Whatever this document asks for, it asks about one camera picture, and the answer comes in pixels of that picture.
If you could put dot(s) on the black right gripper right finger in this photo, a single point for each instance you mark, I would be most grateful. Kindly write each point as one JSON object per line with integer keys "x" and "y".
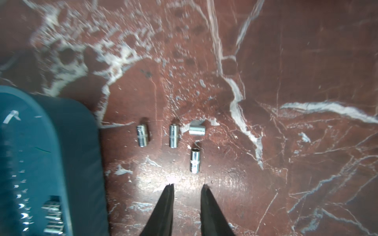
{"x": 213, "y": 222}

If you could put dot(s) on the teal plastic storage box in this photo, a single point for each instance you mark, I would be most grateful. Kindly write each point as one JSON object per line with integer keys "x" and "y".
{"x": 50, "y": 151}

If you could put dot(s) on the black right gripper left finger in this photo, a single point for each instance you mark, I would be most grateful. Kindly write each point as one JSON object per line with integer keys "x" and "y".
{"x": 161, "y": 219}

